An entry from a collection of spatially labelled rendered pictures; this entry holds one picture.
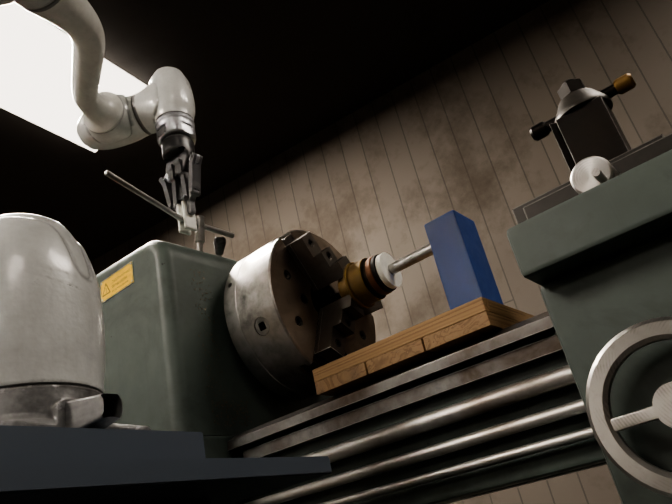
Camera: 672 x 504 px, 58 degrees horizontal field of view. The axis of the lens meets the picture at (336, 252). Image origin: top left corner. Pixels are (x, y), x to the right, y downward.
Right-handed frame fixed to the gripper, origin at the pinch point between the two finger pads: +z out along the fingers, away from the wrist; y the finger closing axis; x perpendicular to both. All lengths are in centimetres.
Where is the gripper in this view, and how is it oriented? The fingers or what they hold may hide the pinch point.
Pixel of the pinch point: (186, 217)
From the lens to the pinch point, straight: 136.9
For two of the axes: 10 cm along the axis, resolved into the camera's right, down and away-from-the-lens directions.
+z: 2.1, 8.8, -4.2
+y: 7.6, -4.2, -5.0
